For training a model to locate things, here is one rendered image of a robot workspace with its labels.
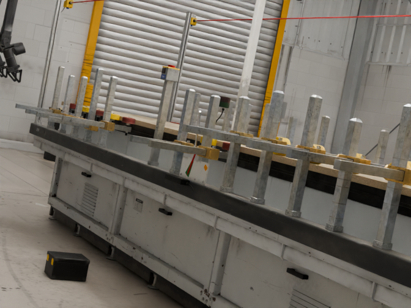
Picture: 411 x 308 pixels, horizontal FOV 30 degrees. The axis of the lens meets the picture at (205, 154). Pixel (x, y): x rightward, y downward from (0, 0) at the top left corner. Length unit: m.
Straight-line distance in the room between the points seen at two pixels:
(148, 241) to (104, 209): 0.71
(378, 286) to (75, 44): 9.21
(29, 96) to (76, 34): 1.14
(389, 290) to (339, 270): 0.25
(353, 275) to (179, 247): 1.65
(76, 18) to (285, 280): 8.49
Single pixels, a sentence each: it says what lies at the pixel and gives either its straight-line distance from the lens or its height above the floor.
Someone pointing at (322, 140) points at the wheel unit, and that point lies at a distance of 4.61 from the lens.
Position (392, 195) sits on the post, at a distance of 2.53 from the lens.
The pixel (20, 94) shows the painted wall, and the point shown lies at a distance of 11.19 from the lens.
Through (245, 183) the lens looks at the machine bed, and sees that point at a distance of 3.60.
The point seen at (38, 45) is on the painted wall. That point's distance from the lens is 11.24.
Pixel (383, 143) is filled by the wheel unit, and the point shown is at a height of 1.04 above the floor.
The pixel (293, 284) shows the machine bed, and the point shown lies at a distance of 3.30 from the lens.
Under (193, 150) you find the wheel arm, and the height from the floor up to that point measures 0.85.
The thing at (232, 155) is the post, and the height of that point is 0.86.
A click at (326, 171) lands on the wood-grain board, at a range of 3.09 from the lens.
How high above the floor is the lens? 1.02
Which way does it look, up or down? 3 degrees down
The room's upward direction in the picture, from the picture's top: 11 degrees clockwise
